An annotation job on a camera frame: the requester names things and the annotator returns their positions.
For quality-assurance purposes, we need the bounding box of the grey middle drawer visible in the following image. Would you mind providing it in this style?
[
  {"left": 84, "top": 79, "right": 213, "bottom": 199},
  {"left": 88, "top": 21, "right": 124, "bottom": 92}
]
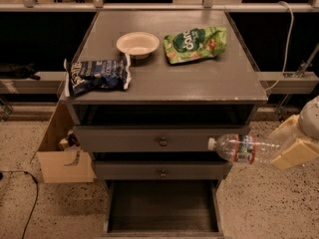
[{"left": 93, "top": 161, "right": 231, "bottom": 180}]

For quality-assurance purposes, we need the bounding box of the white paper bowl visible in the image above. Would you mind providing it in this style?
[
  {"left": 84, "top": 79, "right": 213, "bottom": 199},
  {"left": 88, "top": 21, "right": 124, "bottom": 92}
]
[{"left": 117, "top": 32, "right": 160, "bottom": 59}]

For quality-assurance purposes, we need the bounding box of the green snack bag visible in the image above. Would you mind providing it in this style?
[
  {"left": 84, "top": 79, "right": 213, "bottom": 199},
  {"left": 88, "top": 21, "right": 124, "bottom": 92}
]
[{"left": 163, "top": 27, "right": 227, "bottom": 64}]

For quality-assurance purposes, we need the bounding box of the cardboard box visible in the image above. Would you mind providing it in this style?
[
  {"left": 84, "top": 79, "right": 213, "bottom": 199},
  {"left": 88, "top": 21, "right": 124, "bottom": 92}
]
[{"left": 37, "top": 103, "right": 96, "bottom": 183}]

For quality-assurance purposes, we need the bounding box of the grey top drawer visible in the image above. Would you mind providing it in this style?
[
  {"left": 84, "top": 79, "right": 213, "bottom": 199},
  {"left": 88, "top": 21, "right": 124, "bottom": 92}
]
[{"left": 74, "top": 125, "right": 250, "bottom": 152}]

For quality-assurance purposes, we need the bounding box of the grey wooden drawer cabinet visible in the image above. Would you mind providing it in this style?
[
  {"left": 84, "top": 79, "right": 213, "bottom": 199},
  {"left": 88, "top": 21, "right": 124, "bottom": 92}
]
[{"left": 59, "top": 9, "right": 269, "bottom": 239}]

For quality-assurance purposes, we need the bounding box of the grey open bottom drawer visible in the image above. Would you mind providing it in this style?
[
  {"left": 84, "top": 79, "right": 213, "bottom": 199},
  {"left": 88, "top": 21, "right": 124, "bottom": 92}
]
[{"left": 103, "top": 180, "right": 225, "bottom": 239}]

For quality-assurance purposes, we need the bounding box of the white hanging cable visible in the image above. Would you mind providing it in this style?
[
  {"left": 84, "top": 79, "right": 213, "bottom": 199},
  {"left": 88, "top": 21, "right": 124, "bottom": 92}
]
[{"left": 263, "top": 0, "right": 295, "bottom": 93}]

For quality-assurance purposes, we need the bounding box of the black object on ledge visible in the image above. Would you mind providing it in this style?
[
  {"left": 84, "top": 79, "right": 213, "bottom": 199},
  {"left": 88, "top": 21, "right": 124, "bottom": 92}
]
[{"left": 0, "top": 63, "right": 40, "bottom": 81}]

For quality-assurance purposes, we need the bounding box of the blue chip bag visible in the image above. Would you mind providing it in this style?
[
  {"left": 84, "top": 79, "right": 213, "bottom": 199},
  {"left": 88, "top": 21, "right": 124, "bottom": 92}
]
[{"left": 64, "top": 54, "right": 132, "bottom": 97}]

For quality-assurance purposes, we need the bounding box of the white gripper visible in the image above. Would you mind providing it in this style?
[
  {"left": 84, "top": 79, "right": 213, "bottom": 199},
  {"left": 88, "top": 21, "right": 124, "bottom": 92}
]
[{"left": 268, "top": 96, "right": 319, "bottom": 170}]

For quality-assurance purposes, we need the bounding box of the black floor cable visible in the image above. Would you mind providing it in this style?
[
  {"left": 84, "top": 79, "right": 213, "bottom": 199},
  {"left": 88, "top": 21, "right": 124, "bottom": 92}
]
[{"left": 0, "top": 169, "right": 40, "bottom": 239}]

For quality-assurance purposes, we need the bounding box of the clear plastic water bottle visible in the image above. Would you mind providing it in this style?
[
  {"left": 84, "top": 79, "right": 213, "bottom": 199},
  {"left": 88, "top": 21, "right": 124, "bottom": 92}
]
[{"left": 207, "top": 133, "right": 281, "bottom": 165}]

